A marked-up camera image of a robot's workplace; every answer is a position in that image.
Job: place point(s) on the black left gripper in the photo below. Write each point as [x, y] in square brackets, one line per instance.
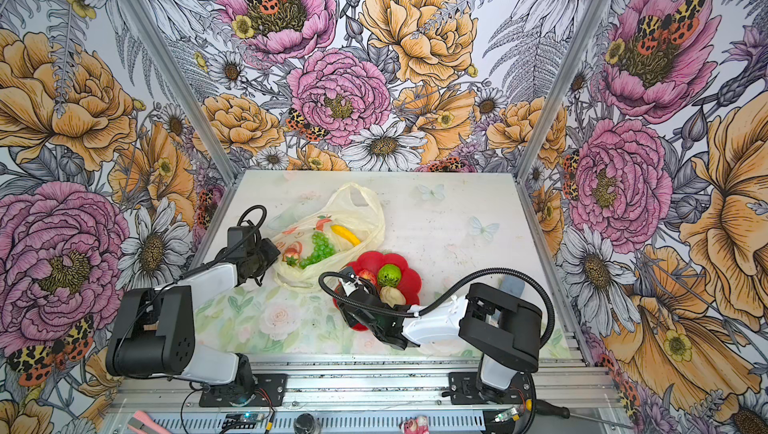
[273, 253]

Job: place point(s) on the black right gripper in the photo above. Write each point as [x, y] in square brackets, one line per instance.
[348, 316]

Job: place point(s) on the beige fake garlic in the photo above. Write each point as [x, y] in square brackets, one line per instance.
[392, 296]

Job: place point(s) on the green fake lime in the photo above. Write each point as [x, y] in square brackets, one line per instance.
[389, 275]

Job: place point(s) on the red flower-shaped plate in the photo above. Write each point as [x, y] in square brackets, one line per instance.
[411, 282]

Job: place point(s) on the translucent cream plastic bag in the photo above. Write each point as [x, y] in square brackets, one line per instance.
[354, 206]

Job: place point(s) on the yellow fake banana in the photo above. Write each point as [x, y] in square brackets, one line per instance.
[346, 234]

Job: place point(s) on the red fake fruit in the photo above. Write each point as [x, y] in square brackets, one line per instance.
[369, 276]

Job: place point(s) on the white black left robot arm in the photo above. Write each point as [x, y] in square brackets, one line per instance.
[154, 331]

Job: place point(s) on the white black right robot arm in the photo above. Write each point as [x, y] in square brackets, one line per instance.
[508, 330]

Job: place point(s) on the green fake grapes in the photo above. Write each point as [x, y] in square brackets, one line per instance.
[322, 249]

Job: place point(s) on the black round knob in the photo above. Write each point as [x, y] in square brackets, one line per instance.
[307, 423]

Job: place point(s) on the small pink white toy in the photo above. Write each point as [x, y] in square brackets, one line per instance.
[415, 425]

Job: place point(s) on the green circuit board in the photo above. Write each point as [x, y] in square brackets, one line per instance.
[245, 420]

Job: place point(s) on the aluminium rail frame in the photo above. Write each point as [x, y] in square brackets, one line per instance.
[376, 394]

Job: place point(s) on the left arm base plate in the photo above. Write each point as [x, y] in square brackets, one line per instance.
[263, 390]

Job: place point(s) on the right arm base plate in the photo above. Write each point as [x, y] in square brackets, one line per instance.
[465, 388]

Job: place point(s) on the black-handled screwdriver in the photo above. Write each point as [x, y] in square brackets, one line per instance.
[546, 408]

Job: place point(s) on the pink tool handle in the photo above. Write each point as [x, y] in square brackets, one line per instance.
[142, 423]

